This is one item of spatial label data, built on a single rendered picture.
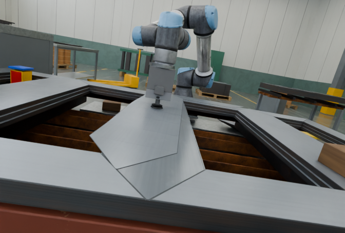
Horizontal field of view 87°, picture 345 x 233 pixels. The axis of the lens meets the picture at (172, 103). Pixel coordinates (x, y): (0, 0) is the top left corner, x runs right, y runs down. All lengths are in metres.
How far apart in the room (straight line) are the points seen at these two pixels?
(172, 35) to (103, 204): 0.47
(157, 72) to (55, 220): 0.44
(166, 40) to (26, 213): 0.49
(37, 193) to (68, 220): 0.05
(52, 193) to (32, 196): 0.03
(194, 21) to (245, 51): 10.35
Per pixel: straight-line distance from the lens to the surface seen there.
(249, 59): 11.42
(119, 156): 0.34
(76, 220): 0.31
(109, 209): 0.28
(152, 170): 0.31
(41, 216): 0.32
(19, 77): 0.98
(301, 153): 0.60
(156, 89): 0.58
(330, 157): 0.56
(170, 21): 0.59
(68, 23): 12.14
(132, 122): 0.48
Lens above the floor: 1.02
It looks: 13 degrees down
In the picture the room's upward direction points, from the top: 10 degrees clockwise
